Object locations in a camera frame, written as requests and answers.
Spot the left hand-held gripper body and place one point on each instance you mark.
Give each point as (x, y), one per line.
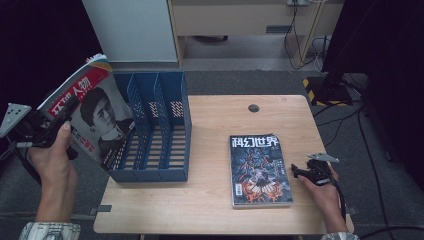
(36, 128)

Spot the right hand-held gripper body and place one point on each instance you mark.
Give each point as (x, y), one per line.
(318, 171)

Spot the portrait cover magazine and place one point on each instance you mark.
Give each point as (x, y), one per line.
(100, 113)

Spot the dark illustrated magazine white spine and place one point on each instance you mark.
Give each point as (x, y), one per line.
(260, 170)

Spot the blue file rack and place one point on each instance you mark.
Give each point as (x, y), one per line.
(166, 86)

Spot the person's right hand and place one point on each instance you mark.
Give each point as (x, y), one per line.
(328, 200)

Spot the person's left hand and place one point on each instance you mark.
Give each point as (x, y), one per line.
(53, 166)

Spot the grey tape piece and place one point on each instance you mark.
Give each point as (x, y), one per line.
(101, 209)
(352, 210)

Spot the person's right sleeve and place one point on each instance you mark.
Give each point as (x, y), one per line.
(340, 236)

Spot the person's sleeve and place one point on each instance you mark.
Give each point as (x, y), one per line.
(50, 231)
(340, 236)

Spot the black curtain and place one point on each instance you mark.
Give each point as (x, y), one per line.
(33, 50)
(383, 66)

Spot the striped black stand base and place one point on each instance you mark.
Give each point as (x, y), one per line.
(328, 95)

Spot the white cabinet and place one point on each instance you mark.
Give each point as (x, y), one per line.
(133, 30)

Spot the person's left sleeve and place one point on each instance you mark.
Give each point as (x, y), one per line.
(50, 231)

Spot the wooden desk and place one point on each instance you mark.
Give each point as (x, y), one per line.
(226, 20)

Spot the white power socket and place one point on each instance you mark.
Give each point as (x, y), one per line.
(298, 2)

